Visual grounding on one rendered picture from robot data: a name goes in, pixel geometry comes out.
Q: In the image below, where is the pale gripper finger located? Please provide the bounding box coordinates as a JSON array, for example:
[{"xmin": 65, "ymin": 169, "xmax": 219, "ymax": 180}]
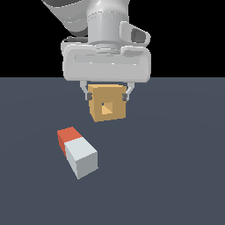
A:
[
  {"xmin": 121, "ymin": 81, "xmax": 135, "ymax": 103},
  {"xmin": 79, "ymin": 80, "xmax": 93, "ymax": 101}
]

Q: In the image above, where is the red and white peg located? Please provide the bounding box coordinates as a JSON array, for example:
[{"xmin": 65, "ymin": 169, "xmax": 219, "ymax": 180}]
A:
[{"xmin": 56, "ymin": 126, "xmax": 99, "ymax": 180}]

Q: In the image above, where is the tan wooden box with hole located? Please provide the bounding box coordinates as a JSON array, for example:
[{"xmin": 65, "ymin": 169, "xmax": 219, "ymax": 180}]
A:
[{"xmin": 87, "ymin": 83, "xmax": 128, "ymax": 123}]

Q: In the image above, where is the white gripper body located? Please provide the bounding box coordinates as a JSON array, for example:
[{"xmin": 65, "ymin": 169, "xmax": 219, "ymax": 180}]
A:
[{"xmin": 61, "ymin": 40, "xmax": 152, "ymax": 83}]

